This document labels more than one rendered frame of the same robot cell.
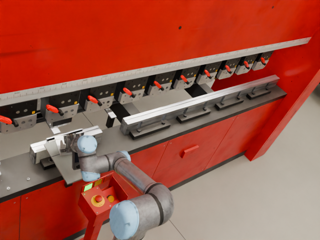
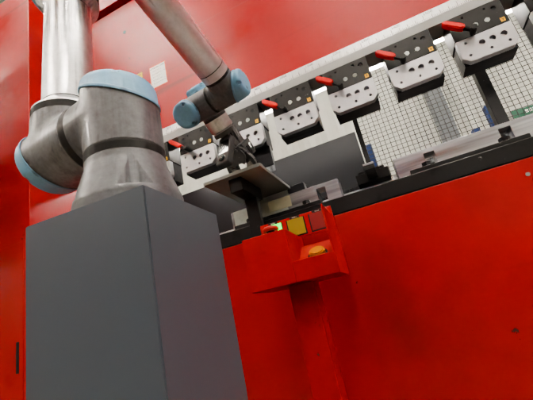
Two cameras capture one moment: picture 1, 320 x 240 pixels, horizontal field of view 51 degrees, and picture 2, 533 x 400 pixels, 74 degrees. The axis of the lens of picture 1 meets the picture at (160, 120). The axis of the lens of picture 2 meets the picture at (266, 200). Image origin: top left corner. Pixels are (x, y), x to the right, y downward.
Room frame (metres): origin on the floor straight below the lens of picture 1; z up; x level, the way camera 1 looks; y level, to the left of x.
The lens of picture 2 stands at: (0.76, -0.67, 0.61)
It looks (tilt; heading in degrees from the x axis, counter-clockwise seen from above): 18 degrees up; 71
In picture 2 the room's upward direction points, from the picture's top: 13 degrees counter-clockwise
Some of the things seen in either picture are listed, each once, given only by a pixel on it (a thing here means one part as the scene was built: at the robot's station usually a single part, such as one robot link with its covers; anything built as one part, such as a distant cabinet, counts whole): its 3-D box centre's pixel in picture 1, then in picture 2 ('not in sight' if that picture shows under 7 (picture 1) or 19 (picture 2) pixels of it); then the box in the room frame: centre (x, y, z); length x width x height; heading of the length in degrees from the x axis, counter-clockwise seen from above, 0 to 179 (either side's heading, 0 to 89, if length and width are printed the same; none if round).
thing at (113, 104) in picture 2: not in sight; (119, 121); (0.72, -0.15, 0.94); 0.13 x 0.12 x 0.14; 135
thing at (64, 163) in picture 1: (72, 158); (250, 186); (1.05, 0.33, 1.00); 0.26 x 0.18 x 0.01; 52
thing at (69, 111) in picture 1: (59, 101); (247, 133); (1.12, 0.46, 1.26); 0.15 x 0.09 x 0.17; 142
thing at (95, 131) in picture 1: (67, 144); (287, 211); (1.19, 0.42, 0.92); 0.39 x 0.06 x 0.10; 142
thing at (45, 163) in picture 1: (68, 155); (279, 219); (1.14, 0.38, 0.89); 0.30 x 0.05 x 0.03; 142
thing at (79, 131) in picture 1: (65, 136); (278, 196); (1.17, 0.43, 0.99); 0.20 x 0.03 x 0.03; 142
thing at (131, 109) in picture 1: (112, 95); not in sight; (1.85, 0.38, 0.81); 0.64 x 0.08 x 0.14; 52
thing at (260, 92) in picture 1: (259, 93); not in sight; (2.54, -0.70, 0.89); 0.30 x 0.05 x 0.03; 142
